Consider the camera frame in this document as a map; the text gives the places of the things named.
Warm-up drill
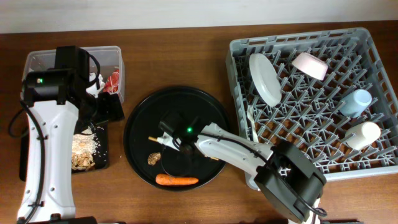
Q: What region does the light blue plastic cup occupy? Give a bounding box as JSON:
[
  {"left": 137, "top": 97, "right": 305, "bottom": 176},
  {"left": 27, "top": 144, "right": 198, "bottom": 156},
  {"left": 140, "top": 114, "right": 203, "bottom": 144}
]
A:
[{"left": 340, "top": 89, "right": 373, "bottom": 118}]

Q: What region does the pile of rice and shells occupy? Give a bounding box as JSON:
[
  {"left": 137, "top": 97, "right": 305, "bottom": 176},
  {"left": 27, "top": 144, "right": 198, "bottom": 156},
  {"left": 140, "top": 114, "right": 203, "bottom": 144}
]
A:
[{"left": 71, "top": 126, "right": 105, "bottom": 172}]

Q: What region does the grey dishwasher rack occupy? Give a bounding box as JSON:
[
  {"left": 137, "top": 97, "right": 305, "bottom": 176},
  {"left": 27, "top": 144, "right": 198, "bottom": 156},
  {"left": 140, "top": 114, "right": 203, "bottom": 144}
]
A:
[{"left": 226, "top": 27, "right": 397, "bottom": 181}]

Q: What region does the clear plastic waste bin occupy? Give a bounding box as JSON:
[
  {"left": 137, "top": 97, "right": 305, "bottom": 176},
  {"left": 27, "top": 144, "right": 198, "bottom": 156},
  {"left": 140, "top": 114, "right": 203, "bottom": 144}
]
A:
[{"left": 22, "top": 45, "right": 125, "bottom": 103}]

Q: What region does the brown walnut piece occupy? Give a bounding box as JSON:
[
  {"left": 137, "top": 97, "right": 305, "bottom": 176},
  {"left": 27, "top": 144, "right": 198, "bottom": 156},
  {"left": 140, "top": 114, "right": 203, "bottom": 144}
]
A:
[{"left": 147, "top": 152, "right": 162, "bottom": 166}]

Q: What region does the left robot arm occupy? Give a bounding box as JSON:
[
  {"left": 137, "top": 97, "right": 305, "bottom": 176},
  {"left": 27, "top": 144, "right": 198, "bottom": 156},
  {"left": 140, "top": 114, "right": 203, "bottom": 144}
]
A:
[{"left": 17, "top": 68, "right": 100, "bottom": 223}]

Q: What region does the cream plastic cup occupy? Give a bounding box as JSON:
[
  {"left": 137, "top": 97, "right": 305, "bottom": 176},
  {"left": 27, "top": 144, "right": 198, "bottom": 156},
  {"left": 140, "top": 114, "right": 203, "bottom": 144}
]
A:
[{"left": 346, "top": 121, "right": 381, "bottom": 150}]

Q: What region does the round black serving tray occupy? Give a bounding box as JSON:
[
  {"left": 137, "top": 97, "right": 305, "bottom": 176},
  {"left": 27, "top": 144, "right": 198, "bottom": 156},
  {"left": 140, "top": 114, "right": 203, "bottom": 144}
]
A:
[{"left": 123, "top": 86, "right": 230, "bottom": 192}]

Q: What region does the red snack wrapper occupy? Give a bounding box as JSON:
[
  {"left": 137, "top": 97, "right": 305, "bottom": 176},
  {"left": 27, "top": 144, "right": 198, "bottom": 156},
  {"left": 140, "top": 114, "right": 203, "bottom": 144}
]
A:
[{"left": 103, "top": 69, "right": 120, "bottom": 93}]

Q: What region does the orange carrot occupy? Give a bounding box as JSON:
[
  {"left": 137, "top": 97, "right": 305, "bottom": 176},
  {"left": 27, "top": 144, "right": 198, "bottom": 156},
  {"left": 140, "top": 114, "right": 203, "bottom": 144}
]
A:
[{"left": 155, "top": 174, "right": 199, "bottom": 186}]

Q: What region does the wooden chopstick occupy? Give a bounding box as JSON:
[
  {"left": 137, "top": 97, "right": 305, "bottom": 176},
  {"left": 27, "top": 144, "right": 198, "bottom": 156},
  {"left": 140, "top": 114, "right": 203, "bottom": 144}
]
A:
[{"left": 148, "top": 136, "right": 219, "bottom": 161}]

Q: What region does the crumpled white tissue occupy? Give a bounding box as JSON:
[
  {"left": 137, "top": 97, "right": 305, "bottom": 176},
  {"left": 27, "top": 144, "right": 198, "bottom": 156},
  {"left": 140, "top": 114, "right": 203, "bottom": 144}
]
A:
[{"left": 86, "top": 74, "right": 105, "bottom": 98}]

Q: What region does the black rectangular tray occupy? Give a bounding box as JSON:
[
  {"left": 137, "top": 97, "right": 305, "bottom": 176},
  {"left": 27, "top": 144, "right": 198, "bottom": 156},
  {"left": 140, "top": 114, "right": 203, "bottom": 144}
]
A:
[{"left": 19, "top": 123, "right": 110, "bottom": 182}]

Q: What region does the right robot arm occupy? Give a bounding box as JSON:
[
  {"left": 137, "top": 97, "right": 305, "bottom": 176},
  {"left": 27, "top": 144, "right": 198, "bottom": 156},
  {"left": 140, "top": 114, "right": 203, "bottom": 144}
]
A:
[{"left": 159, "top": 116, "right": 327, "bottom": 223}]

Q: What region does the grey plate with food scraps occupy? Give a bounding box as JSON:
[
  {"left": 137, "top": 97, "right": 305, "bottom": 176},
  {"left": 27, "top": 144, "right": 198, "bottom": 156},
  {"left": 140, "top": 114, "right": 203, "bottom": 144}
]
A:
[{"left": 249, "top": 53, "right": 282, "bottom": 107}]

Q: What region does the pink bowl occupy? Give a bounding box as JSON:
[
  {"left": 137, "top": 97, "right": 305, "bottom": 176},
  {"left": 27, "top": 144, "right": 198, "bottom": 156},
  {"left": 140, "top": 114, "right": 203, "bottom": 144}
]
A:
[{"left": 292, "top": 52, "right": 328, "bottom": 80}]

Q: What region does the white plastic fork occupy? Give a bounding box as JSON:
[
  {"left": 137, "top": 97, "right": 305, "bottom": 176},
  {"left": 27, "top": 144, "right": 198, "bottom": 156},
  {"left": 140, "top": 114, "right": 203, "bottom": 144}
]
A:
[{"left": 246, "top": 105, "right": 259, "bottom": 142}]

